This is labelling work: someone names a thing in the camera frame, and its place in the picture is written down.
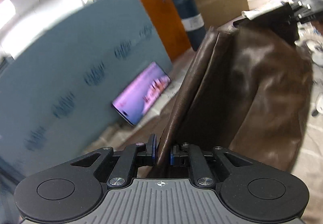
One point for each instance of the brown leather jacket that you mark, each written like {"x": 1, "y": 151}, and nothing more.
{"x": 248, "y": 90}

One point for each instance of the dark teal thermos bottle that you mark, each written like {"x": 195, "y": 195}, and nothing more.
{"x": 192, "y": 21}

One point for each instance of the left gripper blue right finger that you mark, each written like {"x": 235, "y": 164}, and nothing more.
{"x": 192, "y": 158}

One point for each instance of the white printed tablecloth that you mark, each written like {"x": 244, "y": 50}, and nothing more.
{"x": 308, "y": 165}

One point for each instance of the orange box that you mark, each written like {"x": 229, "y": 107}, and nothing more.
{"x": 168, "y": 24}

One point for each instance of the grey-blue box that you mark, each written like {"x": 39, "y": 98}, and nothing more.
{"x": 56, "y": 96}

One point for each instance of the smartphone with lit screen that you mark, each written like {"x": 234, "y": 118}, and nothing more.
{"x": 133, "y": 103}

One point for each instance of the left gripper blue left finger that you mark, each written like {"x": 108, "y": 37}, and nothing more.
{"x": 127, "y": 162}

